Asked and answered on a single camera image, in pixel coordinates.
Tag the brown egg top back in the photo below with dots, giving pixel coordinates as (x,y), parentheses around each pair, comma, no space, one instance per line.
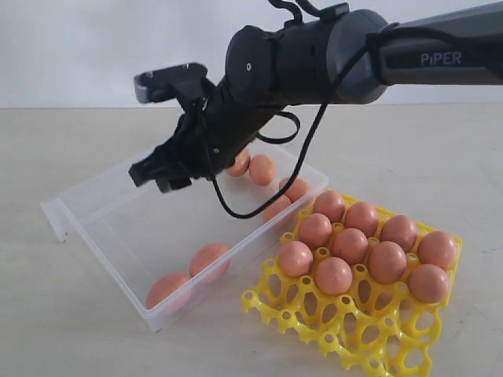
(240,165)

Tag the brown egg right edge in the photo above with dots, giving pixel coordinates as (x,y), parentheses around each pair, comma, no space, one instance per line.
(276,209)

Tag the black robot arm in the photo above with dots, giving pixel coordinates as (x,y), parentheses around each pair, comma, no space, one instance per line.
(343,57)

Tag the clear plastic storage box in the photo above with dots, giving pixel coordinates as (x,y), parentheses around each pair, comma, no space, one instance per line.
(141,235)

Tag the brown egg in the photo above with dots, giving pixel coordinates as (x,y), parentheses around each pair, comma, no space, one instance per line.
(331,204)
(295,259)
(298,189)
(240,165)
(362,216)
(315,230)
(428,283)
(207,255)
(333,276)
(387,262)
(262,170)
(438,248)
(351,245)
(401,230)

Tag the brown egg front corner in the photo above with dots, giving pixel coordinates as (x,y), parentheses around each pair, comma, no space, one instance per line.
(164,288)

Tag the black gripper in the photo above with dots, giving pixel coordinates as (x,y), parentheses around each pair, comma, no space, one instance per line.
(241,104)

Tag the yellow plastic egg tray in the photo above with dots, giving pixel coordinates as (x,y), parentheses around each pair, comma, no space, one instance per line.
(380,328)

